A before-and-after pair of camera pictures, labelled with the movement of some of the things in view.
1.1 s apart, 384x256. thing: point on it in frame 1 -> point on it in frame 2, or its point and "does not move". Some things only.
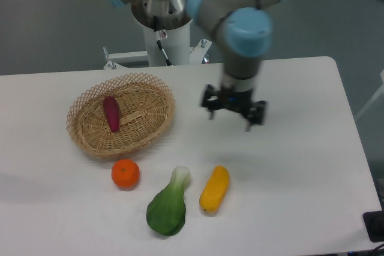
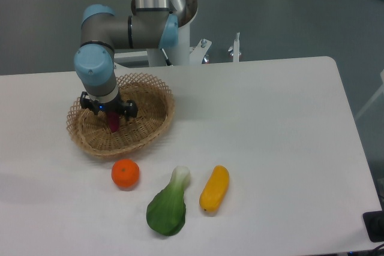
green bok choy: (167, 210) does not move
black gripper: (239, 101) -> (129, 108)
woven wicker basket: (146, 105) does not move
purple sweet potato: (112, 113) does not move
